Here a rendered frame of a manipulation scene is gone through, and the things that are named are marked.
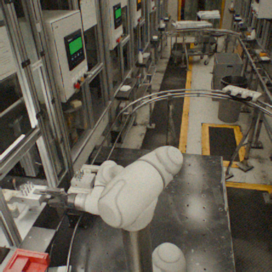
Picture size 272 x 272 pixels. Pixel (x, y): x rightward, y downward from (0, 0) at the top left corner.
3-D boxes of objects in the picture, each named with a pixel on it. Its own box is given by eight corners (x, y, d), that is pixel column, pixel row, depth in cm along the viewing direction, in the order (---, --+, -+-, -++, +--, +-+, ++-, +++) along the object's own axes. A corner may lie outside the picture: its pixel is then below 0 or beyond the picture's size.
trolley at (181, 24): (173, 67, 620) (175, 23, 568) (168, 60, 667) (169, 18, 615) (210, 65, 627) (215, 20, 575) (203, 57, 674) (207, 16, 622)
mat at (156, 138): (185, 161, 327) (185, 159, 326) (138, 156, 338) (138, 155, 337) (193, 42, 808) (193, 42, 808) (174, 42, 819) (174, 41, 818)
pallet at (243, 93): (221, 96, 293) (222, 88, 288) (227, 93, 301) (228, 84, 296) (254, 106, 271) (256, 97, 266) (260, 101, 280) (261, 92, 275)
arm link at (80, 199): (90, 189, 138) (79, 187, 139) (83, 202, 130) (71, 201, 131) (91, 202, 143) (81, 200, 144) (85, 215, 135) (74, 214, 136)
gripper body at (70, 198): (81, 201, 143) (64, 198, 144) (79, 189, 138) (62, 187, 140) (75, 212, 137) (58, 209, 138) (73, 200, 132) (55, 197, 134)
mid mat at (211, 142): (250, 169, 310) (250, 168, 310) (201, 164, 320) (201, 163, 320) (239, 125, 393) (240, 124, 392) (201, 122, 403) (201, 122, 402)
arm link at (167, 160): (146, 152, 103) (122, 170, 94) (173, 130, 90) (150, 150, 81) (167, 178, 103) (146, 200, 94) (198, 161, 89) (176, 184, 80)
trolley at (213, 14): (218, 53, 707) (224, 13, 655) (197, 53, 711) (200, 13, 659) (213, 44, 778) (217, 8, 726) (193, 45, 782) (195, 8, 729)
